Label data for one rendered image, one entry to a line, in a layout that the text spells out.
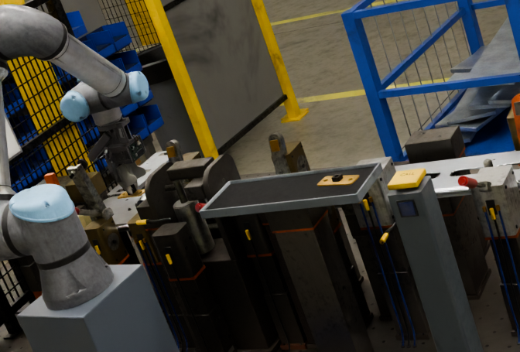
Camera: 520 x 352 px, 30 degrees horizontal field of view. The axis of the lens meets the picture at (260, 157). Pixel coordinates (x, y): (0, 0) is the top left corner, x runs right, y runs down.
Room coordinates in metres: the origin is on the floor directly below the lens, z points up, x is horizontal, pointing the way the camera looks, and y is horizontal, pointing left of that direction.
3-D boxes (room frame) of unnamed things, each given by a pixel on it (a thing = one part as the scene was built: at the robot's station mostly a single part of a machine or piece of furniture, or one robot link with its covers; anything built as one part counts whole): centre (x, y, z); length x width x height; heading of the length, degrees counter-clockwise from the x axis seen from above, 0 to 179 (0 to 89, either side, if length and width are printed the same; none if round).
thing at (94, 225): (2.37, 0.46, 0.87); 0.10 x 0.07 x 0.35; 147
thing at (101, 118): (2.51, 0.34, 1.28); 0.08 x 0.08 x 0.05
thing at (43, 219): (1.88, 0.46, 1.27); 0.13 x 0.12 x 0.14; 68
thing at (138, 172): (2.52, 0.33, 1.10); 0.06 x 0.03 x 0.09; 56
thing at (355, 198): (1.85, -0.03, 1.16); 0.37 x 0.14 x 0.02; 57
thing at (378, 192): (1.93, -0.20, 0.90); 0.13 x 0.08 x 0.41; 147
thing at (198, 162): (2.14, 0.17, 0.94); 0.18 x 0.13 x 0.49; 57
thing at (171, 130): (5.90, 0.36, 0.36); 0.50 x 0.50 x 0.73
